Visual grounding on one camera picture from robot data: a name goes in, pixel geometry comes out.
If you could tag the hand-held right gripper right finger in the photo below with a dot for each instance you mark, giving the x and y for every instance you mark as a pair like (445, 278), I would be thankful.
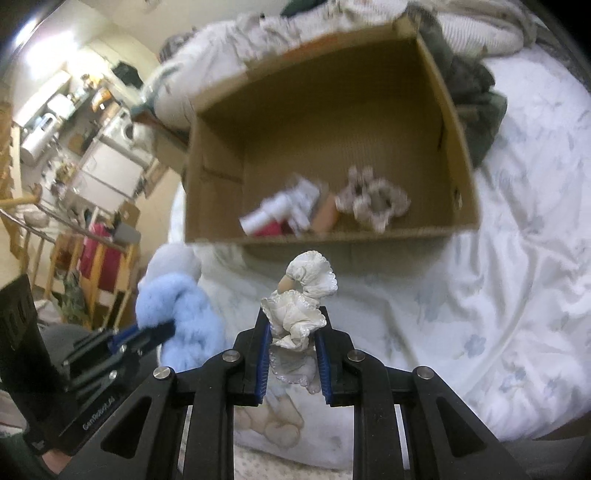
(324, 369)

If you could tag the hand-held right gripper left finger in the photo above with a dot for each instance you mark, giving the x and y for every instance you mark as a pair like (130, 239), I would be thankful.
(261, 360)

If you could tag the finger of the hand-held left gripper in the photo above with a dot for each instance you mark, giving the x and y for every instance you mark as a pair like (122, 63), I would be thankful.
(120, 367)
(138, 334)

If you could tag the light blue fluffy scrunchie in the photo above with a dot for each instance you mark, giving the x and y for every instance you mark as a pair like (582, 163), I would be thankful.
(184, 300)

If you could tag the white frilly scrunchie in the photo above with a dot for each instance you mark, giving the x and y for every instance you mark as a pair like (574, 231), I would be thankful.
(300, 309)

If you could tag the pink soft item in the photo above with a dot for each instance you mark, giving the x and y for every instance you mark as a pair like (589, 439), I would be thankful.
(270, 229)

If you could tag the tan foam tube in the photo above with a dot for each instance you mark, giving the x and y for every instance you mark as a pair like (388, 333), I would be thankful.
(325, 214)

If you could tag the small white container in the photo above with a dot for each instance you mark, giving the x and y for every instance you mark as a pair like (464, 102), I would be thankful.
(304, 194)

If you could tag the beige lace scrunchie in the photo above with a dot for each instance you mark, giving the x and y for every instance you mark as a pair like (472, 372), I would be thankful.
(374, 198)

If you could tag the brown cardboard box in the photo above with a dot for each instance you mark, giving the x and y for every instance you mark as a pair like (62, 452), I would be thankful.
(323, 138)

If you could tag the person's left leg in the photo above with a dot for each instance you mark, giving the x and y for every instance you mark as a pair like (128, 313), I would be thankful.
(64, 334)

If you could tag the colourful wooden rack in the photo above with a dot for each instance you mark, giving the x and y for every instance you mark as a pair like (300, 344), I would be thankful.
(97, 258)

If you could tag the white cabinet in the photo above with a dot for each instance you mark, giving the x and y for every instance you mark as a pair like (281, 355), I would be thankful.
(111, 170)

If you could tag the white washing machine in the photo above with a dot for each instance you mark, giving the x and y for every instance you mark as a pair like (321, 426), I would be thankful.
(124, 129)

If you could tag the white round appliance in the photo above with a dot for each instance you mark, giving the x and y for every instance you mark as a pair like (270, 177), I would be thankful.
(39, 138)

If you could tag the black hanging garment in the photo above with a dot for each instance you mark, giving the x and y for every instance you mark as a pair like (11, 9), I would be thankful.
(127, 74)

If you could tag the white printed quilt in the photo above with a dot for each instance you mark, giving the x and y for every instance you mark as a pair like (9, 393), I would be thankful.
(217, 69)

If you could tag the dark patterned clothing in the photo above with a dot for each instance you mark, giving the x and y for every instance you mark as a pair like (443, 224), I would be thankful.
(475, 92)

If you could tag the dark green pillow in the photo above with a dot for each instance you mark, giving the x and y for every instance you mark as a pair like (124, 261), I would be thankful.
(304, 5)

